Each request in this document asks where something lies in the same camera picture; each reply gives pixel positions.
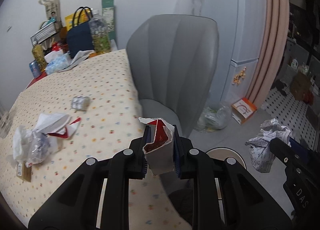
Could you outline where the dark trouser knee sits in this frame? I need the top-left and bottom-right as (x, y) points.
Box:
(168, 189), (193, 226)

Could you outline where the orange white cardboard box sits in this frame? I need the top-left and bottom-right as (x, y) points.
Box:
(232, 97), (257, 124)

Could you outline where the torn red white carton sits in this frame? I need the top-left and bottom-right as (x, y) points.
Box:
(139, 117), (175, 175)

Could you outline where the cream round trash bin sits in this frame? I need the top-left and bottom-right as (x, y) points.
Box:
(206, 147), (247, 169)

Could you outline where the yellow oil bottle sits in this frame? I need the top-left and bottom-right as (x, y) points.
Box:
(31, 44), (48, 72)

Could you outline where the crumpled silver foil pack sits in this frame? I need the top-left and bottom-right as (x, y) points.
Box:
(71, 96), (91, 111)

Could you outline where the wire mesh basket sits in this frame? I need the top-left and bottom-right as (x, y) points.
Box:
(30, 21), (62, 46)

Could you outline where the navy tote bag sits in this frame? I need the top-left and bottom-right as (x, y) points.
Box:
(67, 6), (94, 59)

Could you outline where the pink curtain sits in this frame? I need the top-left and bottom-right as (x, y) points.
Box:
(246, 0), (290, 108)

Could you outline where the printed paper gift bag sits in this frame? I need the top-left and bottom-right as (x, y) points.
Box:
(38, 0), (61, 23)

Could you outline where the clear plastic water bottle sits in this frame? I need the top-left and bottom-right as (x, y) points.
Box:
(0, 105), (16, 139)

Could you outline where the brown cardboard box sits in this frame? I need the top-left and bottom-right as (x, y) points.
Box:
(290, 72), (311, 101)

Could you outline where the white plastic wrapper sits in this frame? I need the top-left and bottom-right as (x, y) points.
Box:
(12, 113), (81, 168)

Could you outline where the grey upholstered chair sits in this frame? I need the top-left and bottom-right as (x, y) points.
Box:
(126, 14), (219, 137)

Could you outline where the white refrigerator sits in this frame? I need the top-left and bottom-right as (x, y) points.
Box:
(175, 0), (267, 107)

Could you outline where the printed paper ball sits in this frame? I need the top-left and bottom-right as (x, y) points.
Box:
(245, 118), (292, 173)

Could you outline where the yellow gecko fridge magnet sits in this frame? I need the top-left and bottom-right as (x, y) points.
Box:
(232, 67), (247, 86)

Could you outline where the clear plastic garbage bag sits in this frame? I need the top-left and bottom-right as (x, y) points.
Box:
(194, 102), (232, 132)

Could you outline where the green tall box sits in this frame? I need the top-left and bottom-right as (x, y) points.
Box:
(101, 0), (116, 40)

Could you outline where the small brown labelled box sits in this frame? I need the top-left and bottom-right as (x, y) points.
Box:
(16, 162), (31, 182)

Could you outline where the blue tissue pack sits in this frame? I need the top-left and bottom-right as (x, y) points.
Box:
(45, 53), (72, 75)

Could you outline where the blue drink can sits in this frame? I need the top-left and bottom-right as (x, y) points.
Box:
(29, 60), (41, 78)

